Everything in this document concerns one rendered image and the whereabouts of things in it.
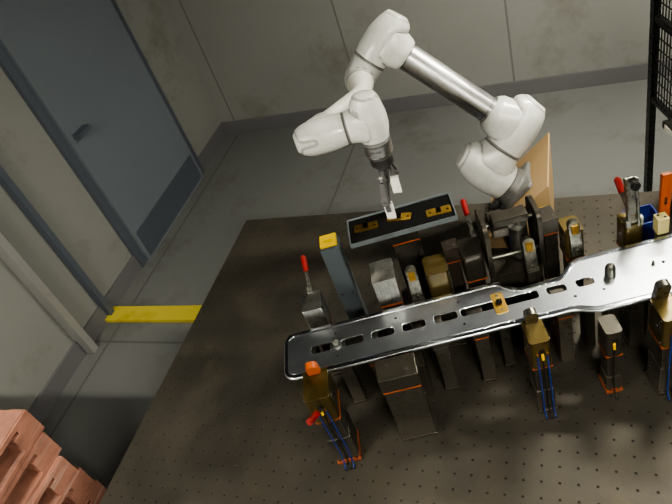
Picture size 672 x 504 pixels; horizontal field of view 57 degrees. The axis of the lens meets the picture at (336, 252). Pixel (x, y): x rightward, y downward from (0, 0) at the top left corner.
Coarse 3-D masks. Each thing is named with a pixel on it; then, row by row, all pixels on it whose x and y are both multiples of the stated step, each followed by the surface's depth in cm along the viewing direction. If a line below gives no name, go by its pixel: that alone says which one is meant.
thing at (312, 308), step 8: (304, 296) 210; (312, 296) 209; (320, 296) 208; (304, 304) 207; (312, 304) 206; (320, 304) 205; (304, 312) 205; (312, 312) 205; (320, 312) 205; (328, 312) 214; (312, 320) 207; (320, 320) 208; (328, 320) 210; (312, 328) 210; (328, 344) 217
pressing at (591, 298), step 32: (608, 256) 192; (640, 256) 188; (480, 288) 197; (512, 288) 193; (544, 288) 190; (576, 288) 186; (608, 288) 183; (640, 288) 179; (352, 320) 203; (384, 320) 199; (416, 320) 195; (448, 320) 192; (480, 320) 188; (512, 320) 184; (288, 352) 201; (320, 352) 197; (352, 352) 193; (384, 352) 190
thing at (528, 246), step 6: (522, 240) 194; (528, 240) 193; (522, 246) 195; (528, 246) 193; (534, 246) 194; (528, 252) 195; (534, 252) 195; (528, 258) 196; (534, 258) 196; (528, 264) 197; (534, 264) 197; (528, 270) 198
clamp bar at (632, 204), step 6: (624, 180) 184; (630, 180) 184; (636, 180) 182; (624, 186) 185; (630, 186) 181; (636, 186) 181; (624, 192) 187; (630, 192) 186; (636, 192) 185; (630, 198) 187; (636, 198) 186; (630, 204) 188; (636, 204) 187; (630, 210) 189; (636, 210) 189; (630, 216) 189; (636, 216) 190; (630, 222) 190; (636, 222) 192
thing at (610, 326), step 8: (600, 320) 176; (608, 320) 176; (616, 320) 175; (600, 328) 177; (608, 328) 174; (616, 328) 173; (600, 336) 179; (608, 336) 173; (616, 336) 173; (600, 344) 182; (608, 344) 175; (616, 344) 175; (608, 352) 178; (616, 352) 178; (608, 360) 181; (616, 360) 182; (600, 368) 191; (608, 368) 184; (616, 368) 184; (600, 376) 194; (608, 376) 186; (616, 376) 186; (608, 384) 188; (616, 384) 189; (608, 392) 190
